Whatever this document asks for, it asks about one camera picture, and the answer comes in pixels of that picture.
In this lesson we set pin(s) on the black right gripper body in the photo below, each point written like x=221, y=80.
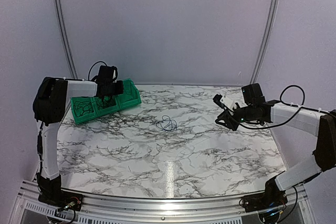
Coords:
x=242, y=121

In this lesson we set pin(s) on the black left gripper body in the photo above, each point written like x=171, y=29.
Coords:
x=112, y=91

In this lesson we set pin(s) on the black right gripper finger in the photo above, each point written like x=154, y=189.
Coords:
x=229, y=125
x=223, y=118

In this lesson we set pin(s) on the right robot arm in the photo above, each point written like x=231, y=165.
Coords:
x=260, y=114

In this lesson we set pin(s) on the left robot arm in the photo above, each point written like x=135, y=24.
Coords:
x=49, y=107

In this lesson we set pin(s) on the green bin middle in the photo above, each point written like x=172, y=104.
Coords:
x=105, y=106

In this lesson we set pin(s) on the green bin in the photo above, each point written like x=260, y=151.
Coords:
x=82, y=109
x=130, y=97
x=105, y=106

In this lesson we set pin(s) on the green bin right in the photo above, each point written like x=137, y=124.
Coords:
x=130, y=97

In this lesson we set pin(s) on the green bin left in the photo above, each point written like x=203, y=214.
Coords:
x=82, y=109

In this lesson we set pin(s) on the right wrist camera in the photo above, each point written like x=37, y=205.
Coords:
x=224, y=102

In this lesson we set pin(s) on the left aluminium corner post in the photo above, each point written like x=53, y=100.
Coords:
x=64, y=39

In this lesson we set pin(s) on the aluminium corner post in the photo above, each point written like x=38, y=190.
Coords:
x=64, y=39
x=265, y=40

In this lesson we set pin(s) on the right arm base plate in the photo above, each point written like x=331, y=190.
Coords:
x=270, y=198

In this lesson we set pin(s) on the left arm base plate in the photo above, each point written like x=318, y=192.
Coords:
x=64, y=200

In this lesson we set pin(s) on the right aluminium corner post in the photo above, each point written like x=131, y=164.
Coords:
x=265, y=40

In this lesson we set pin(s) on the aluminium front rail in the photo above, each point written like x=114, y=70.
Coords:
x=110, y=209

